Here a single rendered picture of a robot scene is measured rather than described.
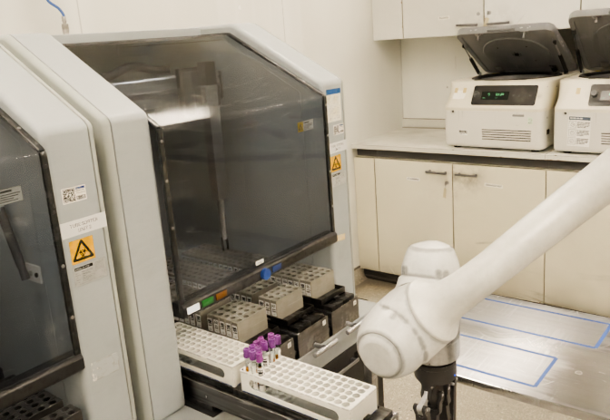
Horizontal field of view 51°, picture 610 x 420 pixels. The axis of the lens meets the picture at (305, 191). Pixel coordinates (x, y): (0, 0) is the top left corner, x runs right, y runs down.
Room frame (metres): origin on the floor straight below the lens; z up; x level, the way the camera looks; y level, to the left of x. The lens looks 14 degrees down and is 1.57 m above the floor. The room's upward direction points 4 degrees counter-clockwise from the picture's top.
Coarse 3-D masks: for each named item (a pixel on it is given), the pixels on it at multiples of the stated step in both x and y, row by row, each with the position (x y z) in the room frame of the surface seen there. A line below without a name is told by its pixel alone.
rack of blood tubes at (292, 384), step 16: (272, 368) 1.27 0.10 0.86; (288, 368) 1.28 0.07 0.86; (304, 368) 1.26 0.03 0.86; (320, 368) 1.26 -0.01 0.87; (272, 384) 1.21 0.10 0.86; (288, 384) 1.21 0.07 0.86; (304, 384) 1.20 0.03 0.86; (320, 384) 1.21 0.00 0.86; (336, 384) 1.20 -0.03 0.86; (352, 384) 1.18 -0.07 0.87; (368, 384) 1.18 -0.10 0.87; (272, 400) 1.22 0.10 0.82; (288, 400) 1.23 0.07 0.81; (304, 400) 1.23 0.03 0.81; (320, 400) 1.13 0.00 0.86; (336, 400) 1.13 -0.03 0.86; (352, 400) 1.13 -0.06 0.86; (368, 400) 1.14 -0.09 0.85; (320, 416) 1.14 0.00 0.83; (336, 416) 1.16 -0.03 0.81; (352, 416) 1.09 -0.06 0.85
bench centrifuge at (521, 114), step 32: (480, 32) 3.51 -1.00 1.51; (512, 32) 3.40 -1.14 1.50; (544, 32) 3.32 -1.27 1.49; (480, 64) 3.84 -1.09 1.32; (512, 64) 3.73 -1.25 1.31; (544, 64) 3.61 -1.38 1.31; (576, 64) 3.56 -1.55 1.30; (480, 96) 3.41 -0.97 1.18; (512, 96) 3.29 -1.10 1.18; (544, 96) 3.21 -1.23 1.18; (448, 128) 3.50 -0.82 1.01; (480, 128) 3.38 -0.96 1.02; (512, 128) 3.26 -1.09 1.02; (544, 128) 3.18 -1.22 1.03
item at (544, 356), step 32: (480, 320) 1.52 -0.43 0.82; (512, 320) 1.51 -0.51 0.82; (544, 320) 1.49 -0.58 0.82; (576, 320) 1.48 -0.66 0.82; (608, 320) 1.47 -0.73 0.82; (480, 352) 1.36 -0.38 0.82; (512, 352) 1.34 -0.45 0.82; (544, 352) 1.33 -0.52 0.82; (576, 352) 1.32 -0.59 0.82; (608, 352) 1.31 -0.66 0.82; (480, 384) 1.23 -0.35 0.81; (512, 384) 1.21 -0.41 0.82; (544, 384) 1.20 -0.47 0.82; (576, 384) 1.19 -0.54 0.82; (608, 384) 1.18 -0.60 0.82; (576, 416) 1.10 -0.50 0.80; (608, 416) 1.07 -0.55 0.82
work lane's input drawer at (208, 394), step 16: (192, 384) 1.35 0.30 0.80; (208, 384) 1.33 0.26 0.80; (224, 384) 1.30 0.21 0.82; (240, 384) 1.30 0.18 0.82; (208, 400) 1.32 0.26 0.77; (224, 400) 1.29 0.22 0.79; (240, 400) 1.26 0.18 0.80; (256, 400) 1.24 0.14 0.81; (240, 416) 1.26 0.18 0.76; (256, 416) 1.23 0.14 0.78; (272, 416) 1.20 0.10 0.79; (288, 416) 1.18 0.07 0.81; (304, 416) 1.15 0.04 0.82; (368, 416) 1.13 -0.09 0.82; (384, 416) 1.13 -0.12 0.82
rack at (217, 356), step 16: (176, 336) 1.47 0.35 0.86; (192, 336) 1.46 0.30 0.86; (208, 336) 1.47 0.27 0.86; (192, 352) 1.38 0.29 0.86; (208, 352) 1.37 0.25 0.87; (224, 352) 1.36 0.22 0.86; (240, 352) 1.36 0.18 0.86; (192, 368) 1.38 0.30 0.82; (208, 368) 1.40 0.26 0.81; (224, 368) 1.31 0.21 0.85; (240, 368) 1.31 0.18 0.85
